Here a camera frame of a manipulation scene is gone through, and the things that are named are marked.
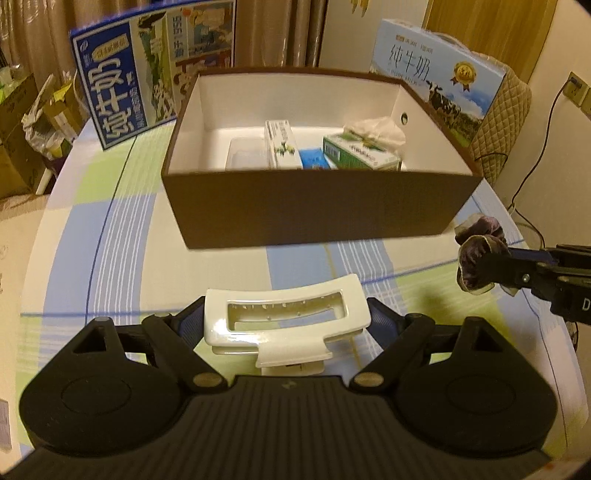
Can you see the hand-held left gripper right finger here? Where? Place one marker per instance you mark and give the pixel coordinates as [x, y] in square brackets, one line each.
[383, 319]

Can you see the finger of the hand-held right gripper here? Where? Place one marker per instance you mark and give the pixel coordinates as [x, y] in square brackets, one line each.
[570, 258]
[512, 272]

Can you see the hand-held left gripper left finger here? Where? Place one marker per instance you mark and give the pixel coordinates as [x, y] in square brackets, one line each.
[191, 319]

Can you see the dark hair scrunchie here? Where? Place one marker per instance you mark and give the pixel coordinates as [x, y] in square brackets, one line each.
[471, 272]

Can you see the white hair clip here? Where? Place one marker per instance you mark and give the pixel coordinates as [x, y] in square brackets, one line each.
[295, 337]

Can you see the brown storage box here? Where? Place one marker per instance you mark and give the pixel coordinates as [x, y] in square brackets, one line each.
[300, 207]

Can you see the green medicine box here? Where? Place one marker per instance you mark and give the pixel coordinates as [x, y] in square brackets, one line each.
[360, 154]

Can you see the clear plastic case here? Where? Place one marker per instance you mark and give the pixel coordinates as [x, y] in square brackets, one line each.
[244, 154]

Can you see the blue toothpaste tube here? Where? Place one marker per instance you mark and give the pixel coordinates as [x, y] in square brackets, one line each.
[316, 159]

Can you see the white cloth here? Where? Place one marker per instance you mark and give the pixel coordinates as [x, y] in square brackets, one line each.
[376, 129]

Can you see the white ointment box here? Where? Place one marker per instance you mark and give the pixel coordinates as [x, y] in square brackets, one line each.
[281, 138]

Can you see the chair with quilted cover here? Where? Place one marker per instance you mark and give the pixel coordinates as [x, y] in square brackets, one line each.
[503, 120]

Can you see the cream printed bedsheet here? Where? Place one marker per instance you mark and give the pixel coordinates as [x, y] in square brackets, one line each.
[18, 240]

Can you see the light blue milk carton box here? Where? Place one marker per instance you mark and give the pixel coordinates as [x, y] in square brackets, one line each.
[438, 64]

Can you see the golden curtain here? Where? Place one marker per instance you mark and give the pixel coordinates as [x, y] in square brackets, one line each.
[508, 27]

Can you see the large cardboard box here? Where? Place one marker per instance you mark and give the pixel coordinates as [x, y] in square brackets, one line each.
[18, 152]

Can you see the small open cardboard box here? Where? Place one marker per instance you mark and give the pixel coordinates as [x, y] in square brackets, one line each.
[64, 113]

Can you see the dark blue milk carton box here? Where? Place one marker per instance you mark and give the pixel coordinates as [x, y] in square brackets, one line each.
[120, 83]

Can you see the clear plastic bag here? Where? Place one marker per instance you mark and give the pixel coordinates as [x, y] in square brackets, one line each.
[39, 110]

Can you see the yellow hanging ornament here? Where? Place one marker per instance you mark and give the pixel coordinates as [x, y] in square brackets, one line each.
[359, 4]

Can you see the beige curtain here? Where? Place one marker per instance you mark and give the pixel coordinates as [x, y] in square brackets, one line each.
[37, 27]

